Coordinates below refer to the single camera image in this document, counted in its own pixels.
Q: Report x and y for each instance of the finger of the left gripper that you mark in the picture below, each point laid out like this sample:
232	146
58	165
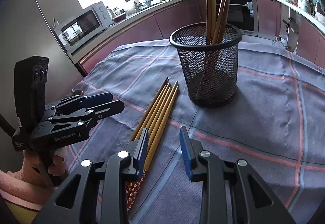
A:
89	102
107	109

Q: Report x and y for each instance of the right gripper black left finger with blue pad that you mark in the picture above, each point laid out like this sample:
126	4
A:
75	200

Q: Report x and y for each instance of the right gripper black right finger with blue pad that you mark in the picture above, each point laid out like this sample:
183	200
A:
230	187

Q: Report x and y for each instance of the hand in pink sleeve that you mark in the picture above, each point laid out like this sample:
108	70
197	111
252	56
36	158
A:
29	188

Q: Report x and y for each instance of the white microwave oven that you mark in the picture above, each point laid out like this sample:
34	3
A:
77	31

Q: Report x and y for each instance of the grey plaid tablecloth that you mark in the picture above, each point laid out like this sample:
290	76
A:
275	122

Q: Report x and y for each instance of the black mesh pen holder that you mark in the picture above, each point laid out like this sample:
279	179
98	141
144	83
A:
190	42

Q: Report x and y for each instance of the black built-in oven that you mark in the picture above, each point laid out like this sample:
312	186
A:
243	14

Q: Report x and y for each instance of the pink base cabinets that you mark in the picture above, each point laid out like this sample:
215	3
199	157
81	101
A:
305	35

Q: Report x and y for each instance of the black camera box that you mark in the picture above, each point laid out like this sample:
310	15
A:
30	77

